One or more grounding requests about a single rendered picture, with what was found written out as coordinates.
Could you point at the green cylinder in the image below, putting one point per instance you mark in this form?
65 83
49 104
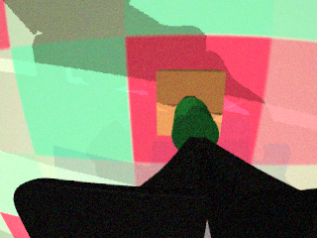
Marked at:
193 120

